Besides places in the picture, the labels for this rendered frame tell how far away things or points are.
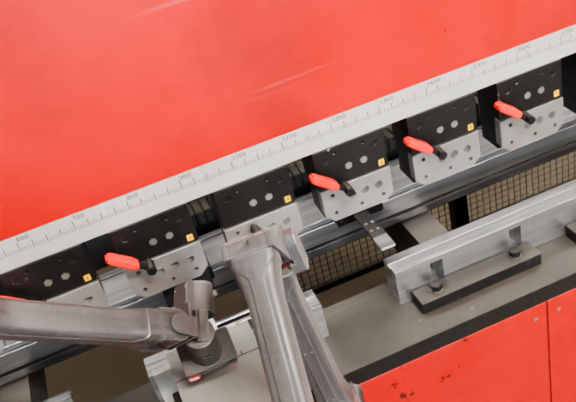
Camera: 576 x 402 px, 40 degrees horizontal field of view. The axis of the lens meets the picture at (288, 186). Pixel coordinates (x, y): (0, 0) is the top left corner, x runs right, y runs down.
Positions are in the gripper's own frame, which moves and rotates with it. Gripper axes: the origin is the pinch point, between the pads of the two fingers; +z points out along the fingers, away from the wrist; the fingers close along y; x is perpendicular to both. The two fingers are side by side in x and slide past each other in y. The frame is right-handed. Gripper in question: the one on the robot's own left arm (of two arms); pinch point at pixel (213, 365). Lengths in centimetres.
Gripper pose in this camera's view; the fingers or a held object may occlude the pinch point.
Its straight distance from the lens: 161.9
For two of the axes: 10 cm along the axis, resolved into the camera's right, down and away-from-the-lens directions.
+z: 0.5, 4.9, 8.7
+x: 3.8, 8.0, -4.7
